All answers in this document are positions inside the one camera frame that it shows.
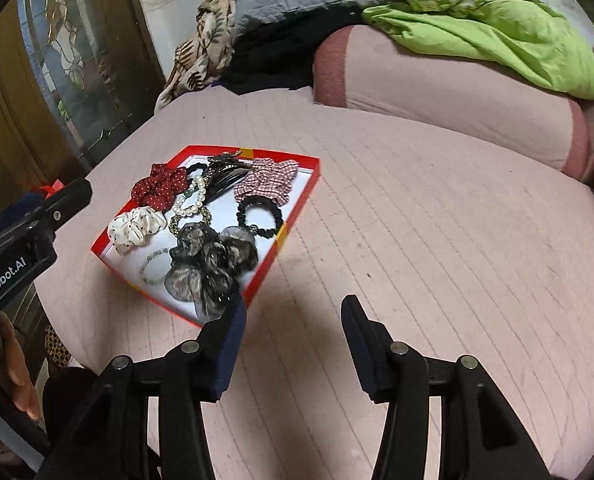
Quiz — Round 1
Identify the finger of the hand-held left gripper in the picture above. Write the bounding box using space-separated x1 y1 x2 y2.
0 177 95 246

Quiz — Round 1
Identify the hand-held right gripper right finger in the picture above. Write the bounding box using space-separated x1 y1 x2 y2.
341 294 553 480

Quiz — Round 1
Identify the white pearl bracelet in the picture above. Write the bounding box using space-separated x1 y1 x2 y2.
172 175 208 218

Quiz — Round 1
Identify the red plastic item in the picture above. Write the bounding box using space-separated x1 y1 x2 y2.
39 177 68 198

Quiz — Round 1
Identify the gold chain bracelet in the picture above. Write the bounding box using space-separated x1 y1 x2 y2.
168 205 213 238

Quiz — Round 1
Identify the dark blue cloth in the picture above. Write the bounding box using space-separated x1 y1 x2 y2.
0 192 45 228

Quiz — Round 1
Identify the pink bolster pillow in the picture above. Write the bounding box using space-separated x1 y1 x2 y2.
312 25 590 181

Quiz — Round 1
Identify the pink quilted bed cover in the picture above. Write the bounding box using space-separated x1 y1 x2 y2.
34 85 594 480

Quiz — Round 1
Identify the red plaid scrunchie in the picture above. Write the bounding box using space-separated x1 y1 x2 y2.
233 157 298 206

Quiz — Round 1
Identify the person's left hand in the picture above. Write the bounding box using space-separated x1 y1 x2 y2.
0 310 42 423

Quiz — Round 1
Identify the leaf print cloth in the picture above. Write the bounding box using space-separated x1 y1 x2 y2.
154 0 238 113

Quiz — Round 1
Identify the pale green bead bracelet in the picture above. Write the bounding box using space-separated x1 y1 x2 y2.
138 247 178 286

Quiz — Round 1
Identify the wooden door with glass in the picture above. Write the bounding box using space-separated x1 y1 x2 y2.
0 0 165 211

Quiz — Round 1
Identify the red polka dot scrunchie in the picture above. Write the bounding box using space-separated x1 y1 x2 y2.
131 162 190 211

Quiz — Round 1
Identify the red cardboard box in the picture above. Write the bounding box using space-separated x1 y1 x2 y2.
91 145 322 330

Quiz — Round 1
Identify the green blanket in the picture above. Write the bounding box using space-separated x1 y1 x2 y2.
362 0 594 101

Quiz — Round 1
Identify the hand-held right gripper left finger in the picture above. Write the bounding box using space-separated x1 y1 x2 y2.
34 292 248 480

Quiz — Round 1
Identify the black cloth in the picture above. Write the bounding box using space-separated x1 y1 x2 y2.
217 7 363 96

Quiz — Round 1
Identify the brown dotted cloth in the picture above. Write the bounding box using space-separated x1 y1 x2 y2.
44 325 72 371

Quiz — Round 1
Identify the dark decorated hair claw clip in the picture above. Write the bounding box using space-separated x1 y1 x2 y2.
201 152 255 206

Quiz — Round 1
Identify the white satin scrunchie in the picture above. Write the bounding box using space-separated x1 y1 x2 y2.
107 206 170 256

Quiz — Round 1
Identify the black braided hair tie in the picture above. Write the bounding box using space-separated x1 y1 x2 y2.
236 195 284 241

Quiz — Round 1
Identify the thin black hair band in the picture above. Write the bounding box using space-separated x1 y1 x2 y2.
183 159 213 183

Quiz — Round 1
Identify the grey organza scrunchie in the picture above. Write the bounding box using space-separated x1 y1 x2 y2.
164 221 260 322

